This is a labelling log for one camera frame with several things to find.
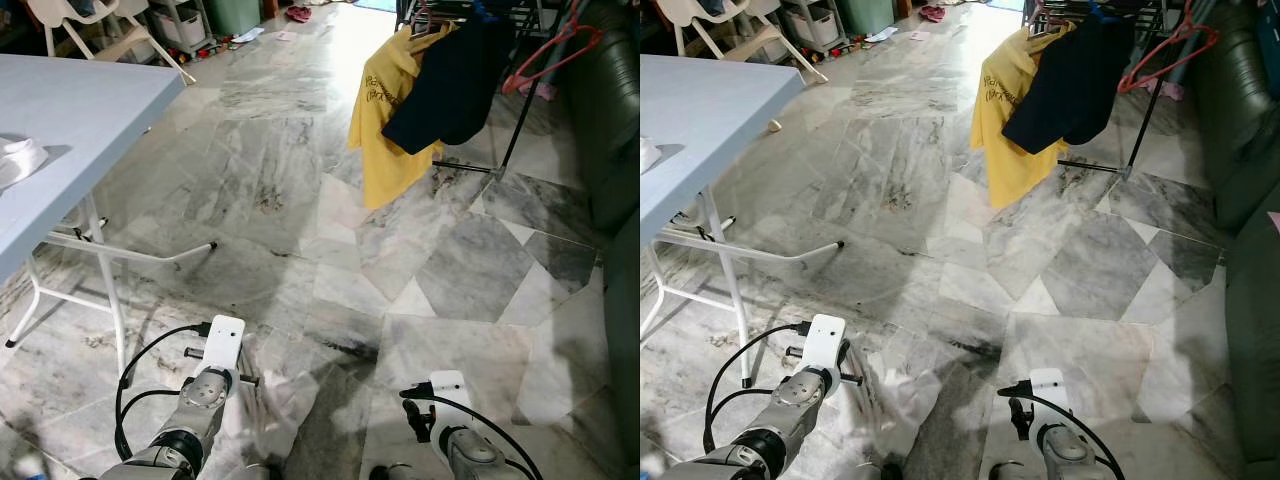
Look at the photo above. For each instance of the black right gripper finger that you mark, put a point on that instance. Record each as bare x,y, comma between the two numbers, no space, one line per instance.
1006,390
1014,410
408,392
415,412

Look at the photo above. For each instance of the thin white garment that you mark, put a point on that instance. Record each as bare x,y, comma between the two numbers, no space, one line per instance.
900,400
280,400

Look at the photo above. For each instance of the pink plastic clothes hanger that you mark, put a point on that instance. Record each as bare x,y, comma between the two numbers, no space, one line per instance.
575,45
1045,25
425,25
1190,45

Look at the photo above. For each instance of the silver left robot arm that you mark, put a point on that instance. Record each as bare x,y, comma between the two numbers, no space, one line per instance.
790,415
190,415

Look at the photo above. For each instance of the blue plastic clothes hanger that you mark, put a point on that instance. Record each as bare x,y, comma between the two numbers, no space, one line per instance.
1102,10
483,10

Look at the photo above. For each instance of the robot right leg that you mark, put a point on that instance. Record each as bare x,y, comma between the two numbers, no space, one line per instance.
395,472
1005,472

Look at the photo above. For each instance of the robot leg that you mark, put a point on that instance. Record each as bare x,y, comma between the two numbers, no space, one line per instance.
1005,472
262,472
882,472
395,472

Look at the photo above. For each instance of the robot left leg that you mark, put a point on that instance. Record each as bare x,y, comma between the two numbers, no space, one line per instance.
262,472
882,472

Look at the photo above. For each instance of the yellow shirt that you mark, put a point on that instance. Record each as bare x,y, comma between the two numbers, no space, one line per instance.
1010,150
385,150

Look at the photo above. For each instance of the pale blue folding table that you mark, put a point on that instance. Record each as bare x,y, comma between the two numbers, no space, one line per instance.
70,120
700,120

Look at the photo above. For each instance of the white crumpled cloth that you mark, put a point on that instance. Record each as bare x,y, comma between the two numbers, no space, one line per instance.
648,152
20,160

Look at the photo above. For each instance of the navy garment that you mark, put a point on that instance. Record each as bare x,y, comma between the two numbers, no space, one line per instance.
450,90
1070,90

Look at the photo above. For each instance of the white crumpled bag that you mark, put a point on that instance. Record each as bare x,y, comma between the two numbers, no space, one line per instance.
882,35
248,35

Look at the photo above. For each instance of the leather sofa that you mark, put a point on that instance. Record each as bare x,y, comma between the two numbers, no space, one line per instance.
1250,150
615,120

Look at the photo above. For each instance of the grey trolley with white baskets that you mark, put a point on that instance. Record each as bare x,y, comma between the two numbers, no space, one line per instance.
812,25
180,25

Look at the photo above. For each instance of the green cabinet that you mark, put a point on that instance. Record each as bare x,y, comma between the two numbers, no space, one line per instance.
235,15
865,15

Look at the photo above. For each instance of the red slipper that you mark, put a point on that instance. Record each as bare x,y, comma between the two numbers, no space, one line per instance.
932,13
298,13

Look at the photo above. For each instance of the beige plastic high chair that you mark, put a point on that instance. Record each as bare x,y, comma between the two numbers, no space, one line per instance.
75,12
700,12

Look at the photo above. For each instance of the blue floor mat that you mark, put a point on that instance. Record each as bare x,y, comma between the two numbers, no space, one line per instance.
375,4
1005,4

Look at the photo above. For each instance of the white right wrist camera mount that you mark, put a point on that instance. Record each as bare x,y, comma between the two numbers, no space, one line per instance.
450,395
1050,392

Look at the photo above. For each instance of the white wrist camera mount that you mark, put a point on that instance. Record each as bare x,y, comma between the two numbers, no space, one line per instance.
1050,392
225,340
450,395
825,338

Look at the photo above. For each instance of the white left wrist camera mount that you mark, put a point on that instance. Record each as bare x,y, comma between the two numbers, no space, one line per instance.
825,338
225,340

